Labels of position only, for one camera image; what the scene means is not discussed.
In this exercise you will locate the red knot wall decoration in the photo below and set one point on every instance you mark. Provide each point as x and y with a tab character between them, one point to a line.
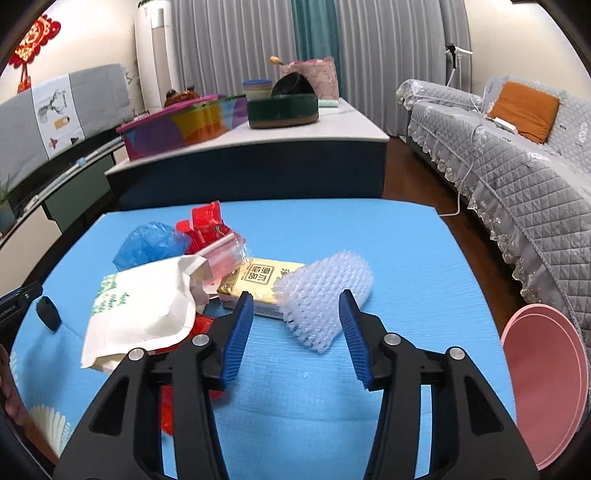
34	41

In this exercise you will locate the dark blue coffee table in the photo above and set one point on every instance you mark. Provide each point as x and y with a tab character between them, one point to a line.
277	161

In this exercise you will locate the orange cushion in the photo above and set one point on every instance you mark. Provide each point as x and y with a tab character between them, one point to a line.
524	110

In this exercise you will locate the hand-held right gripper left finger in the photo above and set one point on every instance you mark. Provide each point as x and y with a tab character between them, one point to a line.
238	341

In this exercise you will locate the white power strip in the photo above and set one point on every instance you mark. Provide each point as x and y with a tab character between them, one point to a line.
504	123

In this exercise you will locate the colourful rectangular tray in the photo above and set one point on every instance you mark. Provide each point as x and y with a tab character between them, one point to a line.
184	124

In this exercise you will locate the red foil wrapper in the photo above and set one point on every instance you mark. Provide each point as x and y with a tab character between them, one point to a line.
167	410

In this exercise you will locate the green plant on air conditioner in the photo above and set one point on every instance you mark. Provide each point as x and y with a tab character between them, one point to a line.
148	2

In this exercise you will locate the sofa with grey quilted cover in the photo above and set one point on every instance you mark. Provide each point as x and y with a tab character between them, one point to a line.
517	184

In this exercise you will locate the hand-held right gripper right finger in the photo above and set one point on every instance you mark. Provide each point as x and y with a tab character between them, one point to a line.
355	341

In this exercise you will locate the green round tin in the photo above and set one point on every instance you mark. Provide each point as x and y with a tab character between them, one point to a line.
281	110

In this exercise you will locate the pink lace basket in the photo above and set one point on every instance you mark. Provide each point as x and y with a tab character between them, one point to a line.
325	78

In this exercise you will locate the white foam fruit net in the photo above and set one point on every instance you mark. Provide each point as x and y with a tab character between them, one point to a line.
323	286

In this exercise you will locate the pink round plate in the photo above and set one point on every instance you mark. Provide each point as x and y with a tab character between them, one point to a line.
545	383

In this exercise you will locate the blue table mat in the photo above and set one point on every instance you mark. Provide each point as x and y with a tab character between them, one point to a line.
323	230

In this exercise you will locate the stack of pastel bowls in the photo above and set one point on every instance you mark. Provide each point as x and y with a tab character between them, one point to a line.
256	90

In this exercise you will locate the orange teapot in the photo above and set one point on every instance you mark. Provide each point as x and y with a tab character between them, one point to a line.
180	98

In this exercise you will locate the white standing air conditioner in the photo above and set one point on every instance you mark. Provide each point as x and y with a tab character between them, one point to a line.
154	60

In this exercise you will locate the television with grey cover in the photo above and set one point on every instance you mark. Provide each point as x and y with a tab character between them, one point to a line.
92	92

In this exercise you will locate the grey curtain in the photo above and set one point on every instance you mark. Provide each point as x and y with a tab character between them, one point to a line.
231	41
392	46

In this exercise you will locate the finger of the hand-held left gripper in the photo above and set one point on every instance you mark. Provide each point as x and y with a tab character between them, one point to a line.
48	314

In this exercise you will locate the white paper bag green print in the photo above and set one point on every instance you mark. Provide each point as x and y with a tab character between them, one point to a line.
138	318

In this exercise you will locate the dark television cabinet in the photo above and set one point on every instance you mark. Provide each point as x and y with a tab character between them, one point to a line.
78	194

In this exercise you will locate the blue plastic bag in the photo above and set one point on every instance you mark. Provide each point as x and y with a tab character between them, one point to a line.
147	242

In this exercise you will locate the teal curtain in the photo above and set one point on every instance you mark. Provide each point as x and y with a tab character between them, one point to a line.
316	32

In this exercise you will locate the clear plastic bag red stripes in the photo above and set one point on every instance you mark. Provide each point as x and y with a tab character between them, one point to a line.
226	258

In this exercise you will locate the red plastic packaging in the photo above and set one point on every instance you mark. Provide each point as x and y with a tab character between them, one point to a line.
207	221

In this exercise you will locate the yellow paper box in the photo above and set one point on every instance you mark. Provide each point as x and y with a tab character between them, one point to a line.
258	277

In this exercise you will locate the white rod with blue fitting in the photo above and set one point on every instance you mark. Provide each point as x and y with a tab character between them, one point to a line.
81	161

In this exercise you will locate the person's left hand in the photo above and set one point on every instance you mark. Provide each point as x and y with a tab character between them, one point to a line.
7	387

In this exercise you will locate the white floor stand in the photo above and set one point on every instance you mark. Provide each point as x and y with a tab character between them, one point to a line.
455	60

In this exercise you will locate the light green cloth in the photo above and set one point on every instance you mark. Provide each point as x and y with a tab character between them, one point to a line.
328	103

